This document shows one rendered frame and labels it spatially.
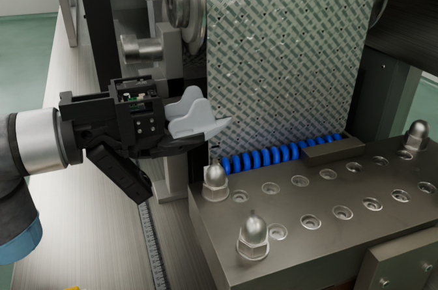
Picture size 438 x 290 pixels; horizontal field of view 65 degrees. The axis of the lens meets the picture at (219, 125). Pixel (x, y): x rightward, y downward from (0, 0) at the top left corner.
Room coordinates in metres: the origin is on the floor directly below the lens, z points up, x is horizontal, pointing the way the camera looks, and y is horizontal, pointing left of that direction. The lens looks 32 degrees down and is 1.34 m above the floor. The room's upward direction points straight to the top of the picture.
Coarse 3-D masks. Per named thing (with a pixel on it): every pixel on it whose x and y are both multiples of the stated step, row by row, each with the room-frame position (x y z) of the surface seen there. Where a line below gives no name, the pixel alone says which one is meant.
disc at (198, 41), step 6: (198, 0) 0.40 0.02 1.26; (204, 0) 0.39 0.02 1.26; (198, 6) 0.40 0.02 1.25; (204, 6) 0.39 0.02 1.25; (198, 12) 0.41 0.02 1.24; (204, 12) 0.39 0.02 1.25; (198, 18) 0.41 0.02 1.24; (204, 18) 0.39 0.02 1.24; (198, 24) 0.41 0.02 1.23; (204, 24) 0.39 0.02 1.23; (198, 30) 0.41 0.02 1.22; (204, 30) 0.40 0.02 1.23; (198, 36) 0.41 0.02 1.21; (204, 36) 0.40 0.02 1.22; (186, 42) 0.46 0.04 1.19; (192, 42) 0.43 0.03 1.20; (198, 42) 0.41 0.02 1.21; (186, 48) 0.47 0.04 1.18; (192, 48) 0.44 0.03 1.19; (198, 48) 0.41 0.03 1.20; (192, 54) 0.44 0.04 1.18
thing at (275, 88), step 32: (352, 32) 0.47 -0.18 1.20; (224, 64) 0.41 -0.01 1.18; (256, 64) 0.43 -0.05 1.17; (288, 64) 0.44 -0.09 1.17; (320, 64) 0.46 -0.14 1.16; (352, 64) 0.48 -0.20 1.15; (224, 96) 0.41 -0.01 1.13; (256, 96) 0.43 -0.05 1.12; (288, 96) 0.44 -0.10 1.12; (320, 96) 0.46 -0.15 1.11; (224, 128) 0.41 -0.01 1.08; (256, 128) 0.43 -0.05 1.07; (288, 128) 0.45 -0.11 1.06; (320, 128) 0.47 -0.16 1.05
